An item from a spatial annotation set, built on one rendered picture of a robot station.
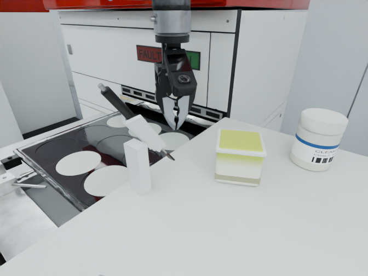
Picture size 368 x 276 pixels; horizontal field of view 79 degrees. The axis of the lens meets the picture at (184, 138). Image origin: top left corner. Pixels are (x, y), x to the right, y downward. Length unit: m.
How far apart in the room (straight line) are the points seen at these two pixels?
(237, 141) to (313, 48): 1.71
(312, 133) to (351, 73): 1.62
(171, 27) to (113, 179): 0.33
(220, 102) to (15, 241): 0.52
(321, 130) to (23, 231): 0.53
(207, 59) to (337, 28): 1.49
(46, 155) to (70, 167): 0.10
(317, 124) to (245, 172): 0.14
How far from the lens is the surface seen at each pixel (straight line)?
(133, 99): 0.84
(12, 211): 0.56
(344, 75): 2.04
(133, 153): 0.32
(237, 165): 0.36
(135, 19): 0.78
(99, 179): 0.52
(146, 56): 0.76
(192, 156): 0.44
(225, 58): 0.59
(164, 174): 0.40
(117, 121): 0.77
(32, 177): 0.69
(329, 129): 0.42
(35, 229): 0.50
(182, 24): 0.47
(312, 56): 2.04
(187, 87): 0.41
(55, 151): 0.67
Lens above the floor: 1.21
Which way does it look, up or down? 29 degrees down
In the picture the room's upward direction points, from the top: straight up
